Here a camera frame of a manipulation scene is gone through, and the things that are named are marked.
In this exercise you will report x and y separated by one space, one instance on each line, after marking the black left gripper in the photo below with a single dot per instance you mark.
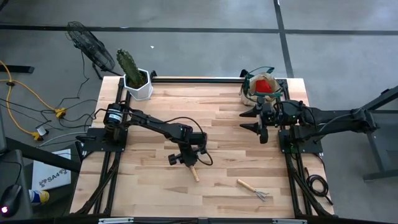
186 157

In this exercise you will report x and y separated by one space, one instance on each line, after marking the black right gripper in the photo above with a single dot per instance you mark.
267 115

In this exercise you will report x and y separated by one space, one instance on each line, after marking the beige green-trimmed gardening bag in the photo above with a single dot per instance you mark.
247 100

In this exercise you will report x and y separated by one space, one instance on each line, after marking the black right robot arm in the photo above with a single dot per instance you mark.
326 119

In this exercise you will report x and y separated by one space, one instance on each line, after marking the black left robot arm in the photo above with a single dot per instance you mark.
149 121

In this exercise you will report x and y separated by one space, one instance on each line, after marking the white faceted plant pot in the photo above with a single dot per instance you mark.
143 91

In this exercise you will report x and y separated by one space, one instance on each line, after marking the green cactus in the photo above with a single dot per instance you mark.
130 67

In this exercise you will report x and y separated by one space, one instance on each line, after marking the white cardboard box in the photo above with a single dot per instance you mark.
51 171

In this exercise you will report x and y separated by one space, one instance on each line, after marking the black floor fan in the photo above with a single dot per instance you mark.
91 46

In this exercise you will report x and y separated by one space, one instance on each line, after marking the white power adapter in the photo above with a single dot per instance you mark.
42 130

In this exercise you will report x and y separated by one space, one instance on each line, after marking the yellow blue white object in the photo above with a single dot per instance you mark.
40 196

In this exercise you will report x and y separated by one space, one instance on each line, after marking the black desk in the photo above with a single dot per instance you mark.
14 168

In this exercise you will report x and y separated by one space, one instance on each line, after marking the black computer mouse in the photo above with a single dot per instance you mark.
11 199

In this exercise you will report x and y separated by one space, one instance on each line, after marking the black floor bar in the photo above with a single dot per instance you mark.
15 69

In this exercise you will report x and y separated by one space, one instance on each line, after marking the black aluminium table frame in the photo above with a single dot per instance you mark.
199 80

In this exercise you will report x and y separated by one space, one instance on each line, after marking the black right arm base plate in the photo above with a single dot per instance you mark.
314 148

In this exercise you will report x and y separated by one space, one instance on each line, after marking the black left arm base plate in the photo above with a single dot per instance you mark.
93 141

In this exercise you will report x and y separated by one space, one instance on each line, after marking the silver table bracket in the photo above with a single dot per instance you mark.
115 221
289 221

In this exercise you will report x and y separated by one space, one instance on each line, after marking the black metal bench frame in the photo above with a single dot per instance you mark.
376 155

